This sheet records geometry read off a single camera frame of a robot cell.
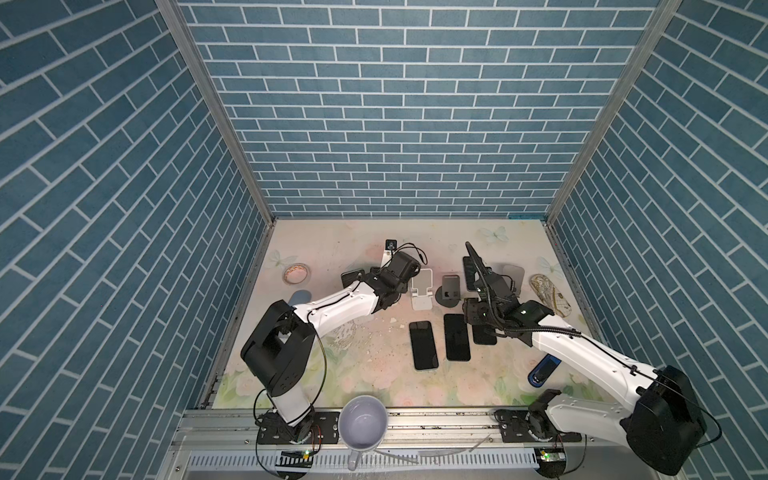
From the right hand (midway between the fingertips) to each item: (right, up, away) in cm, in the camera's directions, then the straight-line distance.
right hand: (468, 302), depth 85 cm
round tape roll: (-56, +7, +20) cm, 60 cm away
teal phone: (-34, +7, +4) cm, 35 cm away
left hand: (-22, +8, +6) cm, 24 cm away
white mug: (-29, -28, -11) cm, 42 cm away
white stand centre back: (-13, -1, +10) cm, 16 cm away
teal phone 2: (-13, -14, +4) cm, 19 cm away
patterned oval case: (+29, 0, +11) cm, 31 cm away
